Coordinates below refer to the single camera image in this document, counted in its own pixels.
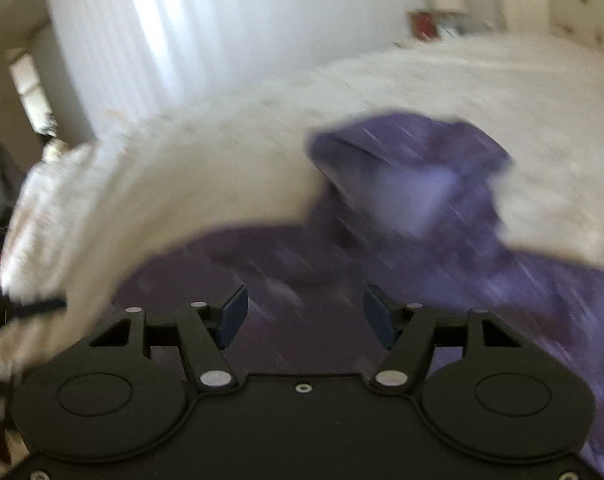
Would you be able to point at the white embroidered bedspread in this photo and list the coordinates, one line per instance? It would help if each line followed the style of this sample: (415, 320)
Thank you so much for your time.
(87, 219)

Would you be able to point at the purple patterned garment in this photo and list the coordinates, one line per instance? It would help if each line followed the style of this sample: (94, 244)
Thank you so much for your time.
(406, 204)

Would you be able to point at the red books on nightstand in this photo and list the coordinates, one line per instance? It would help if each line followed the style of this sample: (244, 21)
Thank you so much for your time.
(423, 25)

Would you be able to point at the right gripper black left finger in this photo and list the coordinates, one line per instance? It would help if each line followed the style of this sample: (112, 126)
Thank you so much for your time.
(204, 332)

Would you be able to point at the white sheer curtain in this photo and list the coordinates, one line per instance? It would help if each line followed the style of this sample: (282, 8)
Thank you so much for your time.
(140, 58)

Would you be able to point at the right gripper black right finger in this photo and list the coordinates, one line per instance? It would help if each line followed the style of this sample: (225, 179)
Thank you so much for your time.
(406, 331)

